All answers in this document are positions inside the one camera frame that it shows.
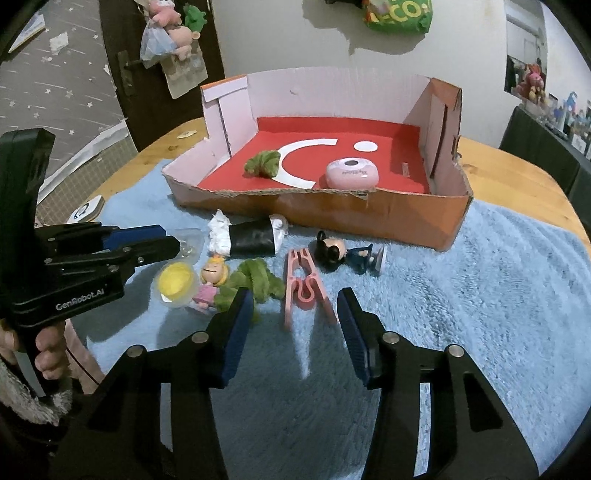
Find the white round card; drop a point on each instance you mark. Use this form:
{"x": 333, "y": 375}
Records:
{"x": 87, "y": 210}

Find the small green scrunchie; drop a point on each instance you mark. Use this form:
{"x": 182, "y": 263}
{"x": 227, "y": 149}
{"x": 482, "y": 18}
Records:
{"x": 262, "y": 164}

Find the person's left hand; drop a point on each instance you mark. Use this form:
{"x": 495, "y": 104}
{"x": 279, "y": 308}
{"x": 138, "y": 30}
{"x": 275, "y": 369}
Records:
{"x": 51, "y": 353}

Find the large green scrunchie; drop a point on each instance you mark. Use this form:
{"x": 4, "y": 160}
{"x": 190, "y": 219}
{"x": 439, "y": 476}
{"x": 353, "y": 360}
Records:
{"x": 261, "y": 279}

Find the black tube with white tissue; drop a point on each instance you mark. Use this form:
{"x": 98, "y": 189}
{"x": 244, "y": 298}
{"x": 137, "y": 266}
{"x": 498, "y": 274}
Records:
{"x": 251, "y": 239}

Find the green plastic bag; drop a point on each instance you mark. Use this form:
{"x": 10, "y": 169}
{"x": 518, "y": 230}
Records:
{"x": 399, "y": 16}

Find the clear plastic container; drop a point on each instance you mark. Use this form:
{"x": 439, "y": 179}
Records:
{"x": 190, "y": 242}

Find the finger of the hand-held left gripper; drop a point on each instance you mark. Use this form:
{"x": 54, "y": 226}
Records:
{"x": 134, "y": 234}
{"x": 150, "y": 251}

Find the pink round case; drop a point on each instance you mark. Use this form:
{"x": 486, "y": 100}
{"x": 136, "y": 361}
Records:
{"x": 352, "y": 173}

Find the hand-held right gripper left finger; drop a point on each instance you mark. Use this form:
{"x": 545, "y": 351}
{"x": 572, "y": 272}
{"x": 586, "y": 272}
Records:
{"x": 238, "y": 339}

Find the pink clothes clip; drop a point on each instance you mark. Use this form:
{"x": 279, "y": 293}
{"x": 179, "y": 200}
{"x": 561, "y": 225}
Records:
{"x": 307, "y": 295}

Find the orange cardboard box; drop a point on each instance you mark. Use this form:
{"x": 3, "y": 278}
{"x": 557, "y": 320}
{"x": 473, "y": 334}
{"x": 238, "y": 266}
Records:
{"x": 323, "y": 138}

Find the blue fluffy towel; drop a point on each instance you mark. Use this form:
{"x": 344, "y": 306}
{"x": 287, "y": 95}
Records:
{"x": 461, "y": 323}

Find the person's left forearm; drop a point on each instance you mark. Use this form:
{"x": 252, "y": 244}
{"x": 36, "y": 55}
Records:
{"x": 23, "y": 401}

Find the black-haired boy figurine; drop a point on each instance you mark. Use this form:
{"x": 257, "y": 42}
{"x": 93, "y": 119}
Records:
{"x": 332, "y": 251}

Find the blonde girl figurine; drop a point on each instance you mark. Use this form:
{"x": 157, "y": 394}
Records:
{"x": 212, "y": 277}

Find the bag of plush toys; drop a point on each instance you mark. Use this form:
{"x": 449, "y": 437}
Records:
{"x": 178, "y": 41}

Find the dark wooden door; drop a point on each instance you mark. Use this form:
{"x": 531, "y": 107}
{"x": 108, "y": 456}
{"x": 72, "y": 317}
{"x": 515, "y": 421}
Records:
{"x": 124, "y": 120}

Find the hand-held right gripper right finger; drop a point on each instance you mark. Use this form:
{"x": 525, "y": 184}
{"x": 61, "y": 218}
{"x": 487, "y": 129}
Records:
{"x": 353, "y": 339}

